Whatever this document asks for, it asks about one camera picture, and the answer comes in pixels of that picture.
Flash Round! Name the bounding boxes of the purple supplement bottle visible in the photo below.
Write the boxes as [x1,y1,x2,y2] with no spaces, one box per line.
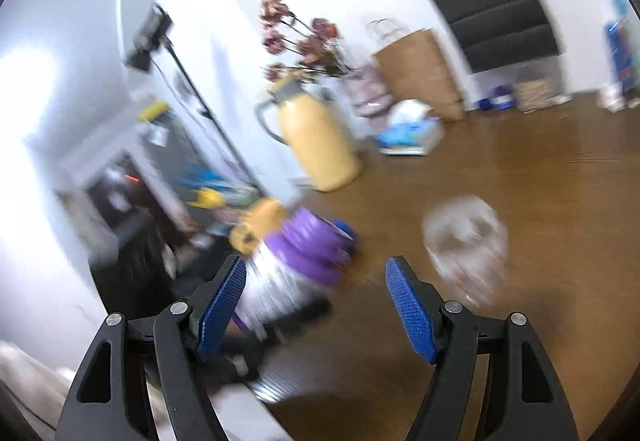
[234,206,355,333]

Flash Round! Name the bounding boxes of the grey refrigerator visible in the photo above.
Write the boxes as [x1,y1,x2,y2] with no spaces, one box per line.
[139,108,235,203]

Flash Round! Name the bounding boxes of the blue lid supplement bottle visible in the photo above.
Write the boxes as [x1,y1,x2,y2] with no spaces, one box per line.
[331,219,358,256]

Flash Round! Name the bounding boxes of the yellow ceramic mug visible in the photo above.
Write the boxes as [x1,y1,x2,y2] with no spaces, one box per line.
[229,198,288,256]

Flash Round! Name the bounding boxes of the blue tissue box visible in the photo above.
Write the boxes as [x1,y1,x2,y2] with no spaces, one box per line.
[374,99,445,156]

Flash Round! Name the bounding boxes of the blue jar lid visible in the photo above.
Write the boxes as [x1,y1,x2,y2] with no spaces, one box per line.
[476,98,494,111]

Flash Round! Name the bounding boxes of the small purple white jar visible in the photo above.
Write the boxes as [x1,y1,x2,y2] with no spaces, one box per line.
[490,85,516,111]

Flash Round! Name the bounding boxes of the clear container of nuts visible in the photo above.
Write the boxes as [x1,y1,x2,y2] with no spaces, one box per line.
[515,78,555,113]

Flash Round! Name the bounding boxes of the crumpled white tissue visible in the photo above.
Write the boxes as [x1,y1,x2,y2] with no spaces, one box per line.
[598,85,626,114]

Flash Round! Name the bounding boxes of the yellow thermos jug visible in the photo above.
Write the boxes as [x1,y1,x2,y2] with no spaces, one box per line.
[255,75,362,193]

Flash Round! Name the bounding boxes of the pink textured vase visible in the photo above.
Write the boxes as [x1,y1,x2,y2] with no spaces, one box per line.
[342,62,395,134]

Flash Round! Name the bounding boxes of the brown paper bag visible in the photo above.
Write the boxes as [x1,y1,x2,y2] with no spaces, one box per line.
[366,18,465,122]

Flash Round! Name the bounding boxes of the blue drink can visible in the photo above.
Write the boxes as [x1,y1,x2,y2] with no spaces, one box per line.
[605,21,637,92]

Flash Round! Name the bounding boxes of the studio light on stand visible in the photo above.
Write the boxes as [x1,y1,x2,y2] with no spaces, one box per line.
[124,2,266,196]

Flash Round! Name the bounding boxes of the dried pink roses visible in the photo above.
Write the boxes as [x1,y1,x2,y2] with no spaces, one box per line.
[259,0,352,83]

